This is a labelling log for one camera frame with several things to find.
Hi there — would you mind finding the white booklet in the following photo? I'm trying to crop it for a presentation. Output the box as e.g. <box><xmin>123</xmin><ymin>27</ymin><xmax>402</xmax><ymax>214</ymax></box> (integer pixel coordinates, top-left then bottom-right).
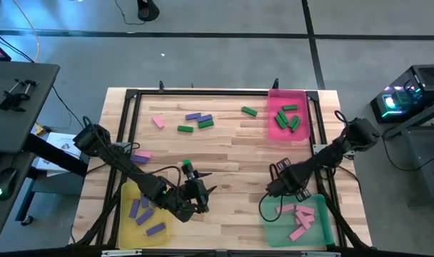
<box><xmin>34</xmin><ymin>131</ymin><xmax>84</xmax><ymax>176</ymax></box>

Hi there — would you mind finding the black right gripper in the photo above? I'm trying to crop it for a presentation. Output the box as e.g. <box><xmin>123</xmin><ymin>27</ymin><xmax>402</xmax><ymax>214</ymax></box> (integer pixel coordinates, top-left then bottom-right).
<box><xmin>267</xmin><ymin>156</ymin><xmax>313</xmax><ymax>203</ymax></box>

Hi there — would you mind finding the black desk support bar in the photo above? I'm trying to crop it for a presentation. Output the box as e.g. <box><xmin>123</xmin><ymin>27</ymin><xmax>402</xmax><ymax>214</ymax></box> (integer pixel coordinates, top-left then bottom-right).
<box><xmin>23</xmin><ymin>133</ymin><xmax>90</xmax><ymax>178</ymax></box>

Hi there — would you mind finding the pink plastic bin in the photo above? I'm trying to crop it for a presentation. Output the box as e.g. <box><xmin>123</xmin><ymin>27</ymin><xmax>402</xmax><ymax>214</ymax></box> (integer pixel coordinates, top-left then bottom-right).
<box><xmin>267</xmin><ymin>89</ymin><xmax>311</xmax><ymax>142</ymax></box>

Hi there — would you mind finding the silver table edge bracket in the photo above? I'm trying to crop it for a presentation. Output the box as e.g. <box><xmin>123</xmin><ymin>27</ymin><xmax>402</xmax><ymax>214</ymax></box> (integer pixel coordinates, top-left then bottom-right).
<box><xmin>101</xmin><ymin>249</ymin><xmax>143</xmax><ymax>257</ymax></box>
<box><xmin>301</xmin><ymin>251</ymin><xmax>342</xmax><ymax>257</ymax></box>

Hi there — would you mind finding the dark grey side desk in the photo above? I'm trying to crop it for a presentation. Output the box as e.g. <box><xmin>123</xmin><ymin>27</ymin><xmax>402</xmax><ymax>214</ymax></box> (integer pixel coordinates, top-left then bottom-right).
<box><xmin>0</xmin><ymin>60</ymin><xmax>61</xmax><ymax>155</ymax></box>

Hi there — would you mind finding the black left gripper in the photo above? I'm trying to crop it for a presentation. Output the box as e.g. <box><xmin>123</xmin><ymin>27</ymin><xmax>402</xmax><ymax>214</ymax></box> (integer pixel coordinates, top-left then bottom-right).
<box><xmin>181</xmin><ymin>160</ymin><xmax>218</xmax><ymax>214</ymax></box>

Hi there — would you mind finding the dark metal stand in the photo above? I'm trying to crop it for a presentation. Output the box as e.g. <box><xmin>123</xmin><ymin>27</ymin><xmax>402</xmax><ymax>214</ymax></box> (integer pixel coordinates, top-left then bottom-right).
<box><xmin>383</xmin><ymin>99</ymin><xmax>434</xmax><ymax>203</ymax></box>

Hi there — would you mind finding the black computer mouse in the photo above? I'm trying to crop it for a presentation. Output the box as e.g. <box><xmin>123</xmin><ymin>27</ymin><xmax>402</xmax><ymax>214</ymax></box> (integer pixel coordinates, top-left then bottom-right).
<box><xmin>0</xmin><ymin>167</ymin><xmax>19</xmax><ymax>201</ymax></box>

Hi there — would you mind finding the black computer tower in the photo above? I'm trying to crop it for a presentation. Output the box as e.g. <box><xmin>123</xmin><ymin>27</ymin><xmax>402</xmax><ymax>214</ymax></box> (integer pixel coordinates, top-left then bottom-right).
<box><xmin>369</xmin><ymin>63</ymin><xmax>434</xmax><ymax>124</ymax></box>

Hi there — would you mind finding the pale floor cable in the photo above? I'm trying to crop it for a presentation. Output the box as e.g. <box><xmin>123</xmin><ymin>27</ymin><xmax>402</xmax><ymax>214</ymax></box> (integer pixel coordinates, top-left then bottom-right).
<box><xmin>11</xmin><ymin>0</ymin><xmax>41</xmax><ymax>64</ymax></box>

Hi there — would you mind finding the green plastic bin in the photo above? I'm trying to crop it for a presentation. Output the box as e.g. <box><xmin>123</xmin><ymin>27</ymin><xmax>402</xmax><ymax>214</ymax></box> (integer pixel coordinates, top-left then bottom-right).
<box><xmin>260</xmin><ymin>193</ymin><xmax>335</xmax><ymax>248</ymax></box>

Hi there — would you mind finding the black metal table frame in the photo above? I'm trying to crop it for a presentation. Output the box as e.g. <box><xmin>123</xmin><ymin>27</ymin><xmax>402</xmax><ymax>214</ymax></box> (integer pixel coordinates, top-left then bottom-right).
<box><xmin>109</xmin><ymin>88</ymin><xmax>338</xmax><ymax>253</ymax></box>

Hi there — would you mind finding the black clamp holder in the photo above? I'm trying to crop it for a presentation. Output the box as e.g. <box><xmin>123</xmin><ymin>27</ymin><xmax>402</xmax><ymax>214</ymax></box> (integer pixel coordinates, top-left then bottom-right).
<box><xmin>0</xmin><ymin>78</ymin><xmax>40</xmax><ymax>113</ymax></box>

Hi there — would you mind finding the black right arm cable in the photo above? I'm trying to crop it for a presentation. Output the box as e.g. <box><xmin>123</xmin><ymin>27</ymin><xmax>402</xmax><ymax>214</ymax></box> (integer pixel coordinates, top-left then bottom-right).
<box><xmin>258</xmin><ymin>191</ymin><xmax>279</xmax><ymax>223</ymax></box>

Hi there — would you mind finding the dark grey mouse table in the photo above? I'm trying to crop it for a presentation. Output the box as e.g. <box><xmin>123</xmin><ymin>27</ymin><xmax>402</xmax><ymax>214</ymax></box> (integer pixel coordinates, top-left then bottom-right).
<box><xmin>0</xmin><ymin>149</ymin><xmax>38</xmax><ymax>243</ymax></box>

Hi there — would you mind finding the black round stand base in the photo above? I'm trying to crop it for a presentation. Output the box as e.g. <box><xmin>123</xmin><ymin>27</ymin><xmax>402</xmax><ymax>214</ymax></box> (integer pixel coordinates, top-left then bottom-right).
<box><xmin>136</xmin><ymin>0</ymin><xmax>161</xmax><ymax>23</ymax></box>

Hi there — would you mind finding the yellow plastic bin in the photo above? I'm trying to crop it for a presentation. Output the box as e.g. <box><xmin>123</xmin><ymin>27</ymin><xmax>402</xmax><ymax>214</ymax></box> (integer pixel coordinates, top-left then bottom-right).
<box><xmin>117</xmin><ymin>181</ymin><xmax>172</xmax><ymax>251</ymax></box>

